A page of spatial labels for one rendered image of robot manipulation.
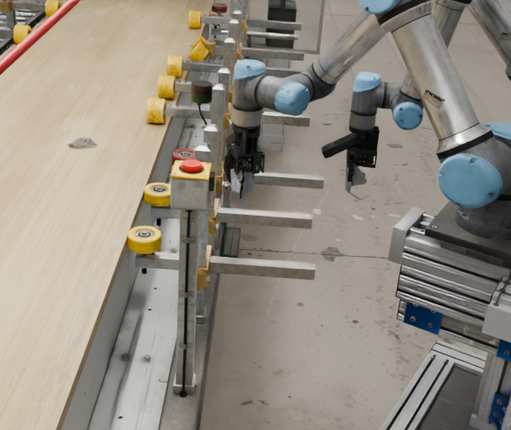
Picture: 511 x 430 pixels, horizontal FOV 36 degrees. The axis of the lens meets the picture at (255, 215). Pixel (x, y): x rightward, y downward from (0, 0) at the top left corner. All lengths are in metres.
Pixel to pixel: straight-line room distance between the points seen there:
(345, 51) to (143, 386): 0.90
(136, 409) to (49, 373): 0.38
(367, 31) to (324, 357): 1.55
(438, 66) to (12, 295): 0.97
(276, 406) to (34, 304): 1.32
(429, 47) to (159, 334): 0.98
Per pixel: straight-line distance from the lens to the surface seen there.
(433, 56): 1.58
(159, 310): 2.11
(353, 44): 1.81
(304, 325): 3.17
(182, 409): 1.68
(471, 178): 1.56
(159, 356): 1.95
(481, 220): 1.73
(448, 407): 2.57
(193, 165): 1.44
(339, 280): 3.48
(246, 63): 1.87
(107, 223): 1.93
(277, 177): 2.32
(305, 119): 2.51
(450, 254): 1.79
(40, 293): 1.68
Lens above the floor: 1.82
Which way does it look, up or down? 27 degrees down
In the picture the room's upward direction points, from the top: 4 degrees clockwise
